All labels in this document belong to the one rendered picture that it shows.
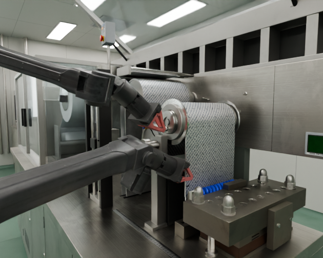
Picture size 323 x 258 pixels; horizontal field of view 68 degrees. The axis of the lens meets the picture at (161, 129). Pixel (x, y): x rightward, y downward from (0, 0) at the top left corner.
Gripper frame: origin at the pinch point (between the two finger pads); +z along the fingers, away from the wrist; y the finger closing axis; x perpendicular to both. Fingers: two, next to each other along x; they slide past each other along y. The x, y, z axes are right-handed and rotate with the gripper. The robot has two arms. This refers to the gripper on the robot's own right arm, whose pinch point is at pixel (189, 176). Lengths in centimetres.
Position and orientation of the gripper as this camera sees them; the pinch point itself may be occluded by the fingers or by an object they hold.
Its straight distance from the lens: 76.2
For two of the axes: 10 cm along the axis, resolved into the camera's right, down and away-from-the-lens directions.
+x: 3.9, -9.0, 2.0
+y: 6.0, 0.8, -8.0
